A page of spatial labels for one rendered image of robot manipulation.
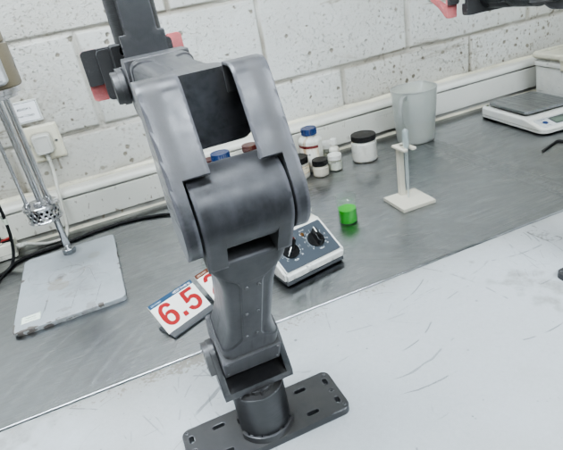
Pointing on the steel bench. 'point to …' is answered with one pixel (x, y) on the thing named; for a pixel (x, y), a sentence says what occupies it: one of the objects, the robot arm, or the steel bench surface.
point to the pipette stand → (405, 187)
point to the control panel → (307, 253)
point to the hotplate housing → (309, 262)
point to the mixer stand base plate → (69, 285)
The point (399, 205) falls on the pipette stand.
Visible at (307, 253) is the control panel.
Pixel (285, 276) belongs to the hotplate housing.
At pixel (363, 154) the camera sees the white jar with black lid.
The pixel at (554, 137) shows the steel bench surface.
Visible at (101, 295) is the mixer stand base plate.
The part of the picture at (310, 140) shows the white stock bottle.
